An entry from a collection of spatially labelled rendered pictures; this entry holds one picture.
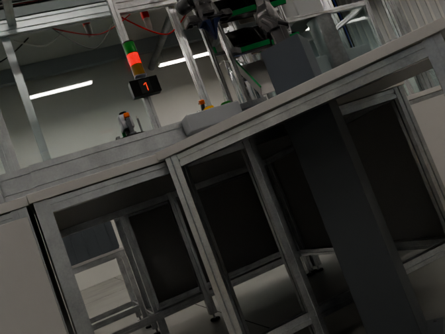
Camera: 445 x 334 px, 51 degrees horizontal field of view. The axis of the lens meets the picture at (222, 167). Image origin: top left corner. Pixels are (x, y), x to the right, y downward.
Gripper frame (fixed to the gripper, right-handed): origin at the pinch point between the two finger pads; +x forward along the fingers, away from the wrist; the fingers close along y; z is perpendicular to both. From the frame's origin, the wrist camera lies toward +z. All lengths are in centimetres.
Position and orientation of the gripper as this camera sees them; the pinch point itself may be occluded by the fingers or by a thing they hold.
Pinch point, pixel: (212, 30)
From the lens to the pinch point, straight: 185.2
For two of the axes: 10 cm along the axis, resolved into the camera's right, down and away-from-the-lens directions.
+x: 3.5, 9.3, -0.9
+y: -8.9, 3.0, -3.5
